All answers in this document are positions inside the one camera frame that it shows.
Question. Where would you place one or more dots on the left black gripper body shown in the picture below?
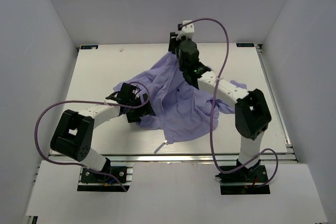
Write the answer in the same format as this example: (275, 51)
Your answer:
(134, 114)

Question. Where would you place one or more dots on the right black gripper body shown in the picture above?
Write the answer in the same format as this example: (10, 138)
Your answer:
(174, 43)

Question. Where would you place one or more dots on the lavender purple jacket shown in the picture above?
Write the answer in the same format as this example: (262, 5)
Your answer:
(183, 112)

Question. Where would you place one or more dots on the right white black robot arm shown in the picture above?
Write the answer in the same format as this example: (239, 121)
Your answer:
(252, 114)

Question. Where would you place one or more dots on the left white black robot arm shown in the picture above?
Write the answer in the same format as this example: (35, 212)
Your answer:
(73, 134)

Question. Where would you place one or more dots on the left blue table label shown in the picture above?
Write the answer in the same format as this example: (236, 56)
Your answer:
(89, 47)

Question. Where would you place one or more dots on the blue table label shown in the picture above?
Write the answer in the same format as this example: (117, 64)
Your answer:
(243, 45)
(89, 47)

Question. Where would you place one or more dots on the right blue table label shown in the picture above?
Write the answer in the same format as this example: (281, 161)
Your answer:
(243, 45)

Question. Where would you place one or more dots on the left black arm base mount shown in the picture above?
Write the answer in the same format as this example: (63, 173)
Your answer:
(93, 182)

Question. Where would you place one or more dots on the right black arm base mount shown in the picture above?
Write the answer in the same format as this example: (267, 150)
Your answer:
(238, 183)

